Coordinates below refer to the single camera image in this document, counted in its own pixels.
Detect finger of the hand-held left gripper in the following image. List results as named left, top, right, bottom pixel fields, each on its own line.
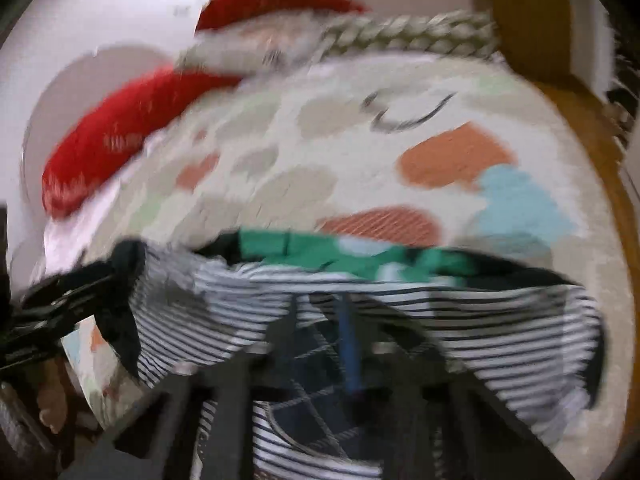
left=0, top=297, right=108, bottom=361
left=20, top=260, right=132, bottom=311

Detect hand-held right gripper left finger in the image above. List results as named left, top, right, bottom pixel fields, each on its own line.
left=65, top=297, right=301, bottom=480

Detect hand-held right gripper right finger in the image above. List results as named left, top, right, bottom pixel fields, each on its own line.
left=337, top=294, right=576, bottom=480

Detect black white striped pants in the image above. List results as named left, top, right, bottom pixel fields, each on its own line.
left=97, top=229, right=612, bottom=480

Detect person's left hand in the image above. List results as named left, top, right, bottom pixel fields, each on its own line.
left=37, top=357, right=71, bottom=435

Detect heart print blanket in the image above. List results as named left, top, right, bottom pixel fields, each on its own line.
left=44, top=54, right=628, bottom=463

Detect white fluffy cushion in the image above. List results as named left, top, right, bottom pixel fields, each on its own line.
left=174, top=24, right=328, bottom=73

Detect braided rope basket rim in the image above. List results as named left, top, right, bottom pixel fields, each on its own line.
left=320, top=10, right=502, bottom=60

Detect wooden bed frame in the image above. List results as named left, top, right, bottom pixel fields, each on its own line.
left=489, top=0, right=640, bottom=321

